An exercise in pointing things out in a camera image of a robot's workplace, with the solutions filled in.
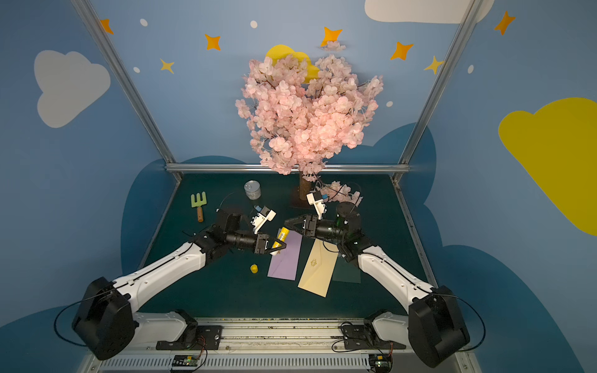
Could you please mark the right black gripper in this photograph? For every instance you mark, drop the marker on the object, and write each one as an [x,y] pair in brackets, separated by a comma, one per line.
[312,226]

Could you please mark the right small circuit board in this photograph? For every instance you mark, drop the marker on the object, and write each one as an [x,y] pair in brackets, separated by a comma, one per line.
[379,363]

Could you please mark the pink cherry blossom tree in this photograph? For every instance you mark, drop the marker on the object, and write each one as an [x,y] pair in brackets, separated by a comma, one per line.
[301,113]

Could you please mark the cream yellow envelope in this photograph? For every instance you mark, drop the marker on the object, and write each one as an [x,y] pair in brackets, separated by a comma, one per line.
[318,271]

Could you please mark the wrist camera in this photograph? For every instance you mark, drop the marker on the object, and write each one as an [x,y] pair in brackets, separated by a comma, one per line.
[264,214]
[316,199]

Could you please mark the dark green envelope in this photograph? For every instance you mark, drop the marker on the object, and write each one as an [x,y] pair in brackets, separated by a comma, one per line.
[346,272]

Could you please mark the fallen pink blossom branch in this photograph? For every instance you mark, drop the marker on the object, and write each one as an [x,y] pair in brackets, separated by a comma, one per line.
[339,192]

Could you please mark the purple envelope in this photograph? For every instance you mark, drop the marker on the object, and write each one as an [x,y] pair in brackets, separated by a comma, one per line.
[284,265]

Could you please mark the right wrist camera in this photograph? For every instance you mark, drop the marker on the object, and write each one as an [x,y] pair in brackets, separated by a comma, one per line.
[316,199]

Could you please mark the aluminium frame post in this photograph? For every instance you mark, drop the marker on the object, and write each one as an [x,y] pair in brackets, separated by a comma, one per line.
[93,24]
[459,42]

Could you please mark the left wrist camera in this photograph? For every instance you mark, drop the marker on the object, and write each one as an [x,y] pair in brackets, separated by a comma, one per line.
[264,214]

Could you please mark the small circuit board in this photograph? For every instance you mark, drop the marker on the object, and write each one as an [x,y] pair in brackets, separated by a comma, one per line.
[379,363]
[185,362]

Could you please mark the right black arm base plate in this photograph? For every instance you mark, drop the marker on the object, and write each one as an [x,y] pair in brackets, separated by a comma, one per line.
[361,337]

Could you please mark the right aluminium frame post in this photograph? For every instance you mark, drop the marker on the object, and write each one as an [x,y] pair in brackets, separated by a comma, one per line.
[459,42]

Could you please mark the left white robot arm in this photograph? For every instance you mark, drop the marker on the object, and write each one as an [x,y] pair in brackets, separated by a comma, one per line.
[108,319]

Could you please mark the yellow glue stick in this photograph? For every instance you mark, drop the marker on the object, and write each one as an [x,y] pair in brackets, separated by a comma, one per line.
[283,233]

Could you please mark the left small circuit board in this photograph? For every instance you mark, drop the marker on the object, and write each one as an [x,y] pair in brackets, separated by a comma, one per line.
[185,362]

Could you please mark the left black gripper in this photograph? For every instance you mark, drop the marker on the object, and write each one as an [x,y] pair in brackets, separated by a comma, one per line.
[261,242]

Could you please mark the green toy garden rake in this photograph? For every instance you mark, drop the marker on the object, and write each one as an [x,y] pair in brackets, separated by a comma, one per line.
[198,201]

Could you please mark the silver tin can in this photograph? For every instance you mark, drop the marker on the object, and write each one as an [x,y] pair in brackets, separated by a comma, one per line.
[252,189]

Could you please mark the left aluminium frame post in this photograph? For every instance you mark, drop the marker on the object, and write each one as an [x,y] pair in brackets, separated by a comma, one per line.
[93,24]

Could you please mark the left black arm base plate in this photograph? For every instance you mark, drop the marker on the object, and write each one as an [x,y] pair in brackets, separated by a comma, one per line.
[205,338]

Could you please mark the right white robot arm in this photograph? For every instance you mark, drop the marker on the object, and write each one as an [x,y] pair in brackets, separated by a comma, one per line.
[434,328]

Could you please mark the aluminium mounting rail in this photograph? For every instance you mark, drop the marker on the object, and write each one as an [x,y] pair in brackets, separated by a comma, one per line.
[260,345]

